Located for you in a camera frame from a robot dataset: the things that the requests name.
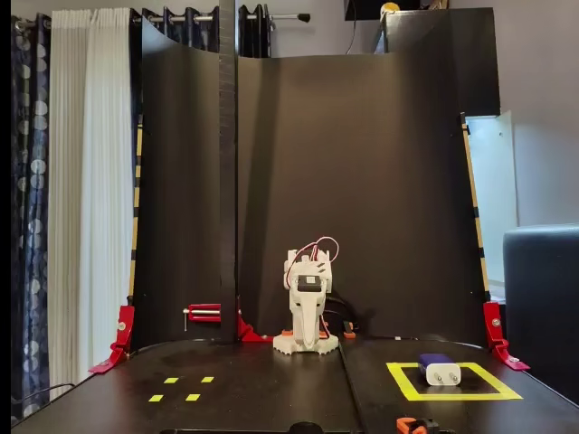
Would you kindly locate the black backdrop sheet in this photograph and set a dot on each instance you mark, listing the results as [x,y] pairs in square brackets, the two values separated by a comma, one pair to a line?
[384,181]

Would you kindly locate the yellow tape square outline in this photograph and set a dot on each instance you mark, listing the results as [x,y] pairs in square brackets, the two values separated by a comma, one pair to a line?
[452,397]

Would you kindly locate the red corner bracket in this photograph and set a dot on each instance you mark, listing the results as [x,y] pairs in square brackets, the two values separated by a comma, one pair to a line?
[493,321]
[124,325]

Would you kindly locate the blue and white charger block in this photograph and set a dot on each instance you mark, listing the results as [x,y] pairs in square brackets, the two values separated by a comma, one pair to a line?
[443,375]

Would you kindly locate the yellow black striped stick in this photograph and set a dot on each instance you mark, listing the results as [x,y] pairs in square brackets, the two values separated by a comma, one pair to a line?
[135,203]
[475,208]

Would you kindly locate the dark blue patterned curtain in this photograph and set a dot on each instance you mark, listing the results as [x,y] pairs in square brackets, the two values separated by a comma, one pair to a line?
[29,226]
[199,31]

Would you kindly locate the silver curtain rod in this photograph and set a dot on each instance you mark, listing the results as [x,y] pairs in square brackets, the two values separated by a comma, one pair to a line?
[289,17]

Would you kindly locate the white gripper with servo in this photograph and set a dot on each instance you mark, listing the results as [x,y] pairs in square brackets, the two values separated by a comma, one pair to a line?
[306,306]

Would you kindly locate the yellow ball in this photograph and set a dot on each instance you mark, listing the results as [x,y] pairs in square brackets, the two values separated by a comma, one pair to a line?
[389,7]

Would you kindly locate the white pleated curtain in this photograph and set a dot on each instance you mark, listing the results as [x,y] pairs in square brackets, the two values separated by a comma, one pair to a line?
[90,181]

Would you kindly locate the red screw clamp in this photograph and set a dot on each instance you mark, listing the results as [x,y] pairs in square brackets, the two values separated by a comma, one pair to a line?
[192,314]

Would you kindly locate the black upright pole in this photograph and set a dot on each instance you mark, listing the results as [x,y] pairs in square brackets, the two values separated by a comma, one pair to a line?
[228,181]

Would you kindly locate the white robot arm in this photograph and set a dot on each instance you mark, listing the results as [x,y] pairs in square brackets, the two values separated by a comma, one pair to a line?
[282,344]

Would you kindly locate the red pole base bracket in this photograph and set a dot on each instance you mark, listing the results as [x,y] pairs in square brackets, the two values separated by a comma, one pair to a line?
[246,332]

